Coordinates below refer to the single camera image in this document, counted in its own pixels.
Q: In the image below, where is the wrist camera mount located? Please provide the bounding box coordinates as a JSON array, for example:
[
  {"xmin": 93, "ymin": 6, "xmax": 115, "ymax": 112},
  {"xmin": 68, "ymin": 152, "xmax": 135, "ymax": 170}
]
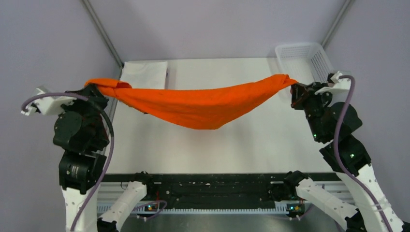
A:
[
  {"xmin": 315, "ymin": 71, "xmax": 351, "ymax": 95},
  {"xmin": 20, "ymin": 86, "xmax": 76, "ymax": 116}
]

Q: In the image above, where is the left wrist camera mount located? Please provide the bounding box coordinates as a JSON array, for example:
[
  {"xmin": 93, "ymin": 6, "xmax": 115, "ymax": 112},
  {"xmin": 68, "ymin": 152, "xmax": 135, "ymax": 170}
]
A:
[{"xmin": 20, "ymin": 86, "xmax": 76, "ymax": 116}]

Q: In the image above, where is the orange t-shirt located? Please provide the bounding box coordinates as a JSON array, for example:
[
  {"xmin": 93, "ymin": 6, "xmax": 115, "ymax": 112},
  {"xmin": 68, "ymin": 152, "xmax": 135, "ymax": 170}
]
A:
[{"xmin": 86, "ymin": 74, "xmax": 297, "ymax": 130}]

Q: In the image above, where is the white plastic basket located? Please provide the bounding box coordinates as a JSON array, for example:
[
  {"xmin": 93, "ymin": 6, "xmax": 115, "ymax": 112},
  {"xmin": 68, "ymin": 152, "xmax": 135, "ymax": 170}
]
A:
[{"xmin": 275, "ymin": 42, "xmax": 334, "ymax": 84}]

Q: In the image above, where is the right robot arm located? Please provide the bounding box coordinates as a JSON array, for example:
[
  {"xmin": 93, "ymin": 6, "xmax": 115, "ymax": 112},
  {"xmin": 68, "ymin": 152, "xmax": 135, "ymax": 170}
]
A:
[{"xmin": 269, "ymin": 82, "xmax": 410, "ymax": 232}]

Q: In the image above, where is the white cable duct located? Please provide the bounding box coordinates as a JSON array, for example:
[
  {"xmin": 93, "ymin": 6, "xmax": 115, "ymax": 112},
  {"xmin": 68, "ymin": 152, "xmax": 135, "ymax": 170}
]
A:
[{"xmin": 97, "ymin": 203, "xmax": 309, "ymax": 215}]

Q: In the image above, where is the aluminium frame post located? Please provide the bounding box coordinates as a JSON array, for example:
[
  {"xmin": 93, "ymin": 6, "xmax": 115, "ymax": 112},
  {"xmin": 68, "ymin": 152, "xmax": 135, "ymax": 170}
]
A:
[
  {"xmin": 321, "ymin": 0, "xmax": 355, "ymax": 49},
  {"xmin": 80, "ymin": 0, "xmax": 124, "ymax": 69}
]

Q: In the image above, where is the left aluminium frame post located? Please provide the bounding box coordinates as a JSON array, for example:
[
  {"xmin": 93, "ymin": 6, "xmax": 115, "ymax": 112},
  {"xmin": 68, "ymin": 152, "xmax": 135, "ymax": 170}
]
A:
[{"xmin": 80, "ymin": 0, "xmax": 124, "ymax": 69}]

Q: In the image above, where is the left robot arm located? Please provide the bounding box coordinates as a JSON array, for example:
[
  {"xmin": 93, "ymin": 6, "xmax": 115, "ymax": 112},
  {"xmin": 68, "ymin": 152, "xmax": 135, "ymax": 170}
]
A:
[{"xmin": 53, "ymin": 84, "xmax": 155, "ymax": 232}]

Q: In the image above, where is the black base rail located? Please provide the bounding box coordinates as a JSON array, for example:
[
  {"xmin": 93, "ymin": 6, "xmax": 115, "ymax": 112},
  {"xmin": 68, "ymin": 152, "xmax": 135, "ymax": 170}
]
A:
[{"xmin": 102, "ymin": 173, "xmax": 343, "ymax": 211}]

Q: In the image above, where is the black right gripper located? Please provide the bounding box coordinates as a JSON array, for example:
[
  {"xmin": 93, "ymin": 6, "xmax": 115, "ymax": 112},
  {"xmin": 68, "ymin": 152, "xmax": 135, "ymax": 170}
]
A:
[{"xmin": 289, "ymin": 81, "xmax": 334, "ymax": 141}]

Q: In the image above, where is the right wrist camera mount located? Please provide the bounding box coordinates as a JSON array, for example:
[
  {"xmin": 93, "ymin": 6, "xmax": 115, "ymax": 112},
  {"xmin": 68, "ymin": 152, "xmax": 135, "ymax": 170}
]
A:
[{"xmin": 315, "ymin": 71, "xmax": 351, "ymax": 95}]

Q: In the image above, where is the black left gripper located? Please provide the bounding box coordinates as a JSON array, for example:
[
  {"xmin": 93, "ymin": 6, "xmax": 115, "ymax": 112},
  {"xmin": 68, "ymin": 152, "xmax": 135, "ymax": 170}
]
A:
[{"xmin": 59, "ymin": 80, "xmax": 111, "ymax": 145}]

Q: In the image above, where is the folded white t-shirt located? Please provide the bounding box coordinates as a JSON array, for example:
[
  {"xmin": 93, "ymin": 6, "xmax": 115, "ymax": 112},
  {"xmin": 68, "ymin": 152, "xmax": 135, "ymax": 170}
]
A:
[{"xmin": 120, "ymin": 61, "xmax": 168, "ymax": 89}]

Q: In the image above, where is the right aluminium frame post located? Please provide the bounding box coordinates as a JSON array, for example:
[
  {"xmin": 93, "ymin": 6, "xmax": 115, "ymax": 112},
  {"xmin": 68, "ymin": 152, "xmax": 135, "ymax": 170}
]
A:
[{"xmin": 321, "ymin": 0, "xmax": 355, "ymax": 49}]

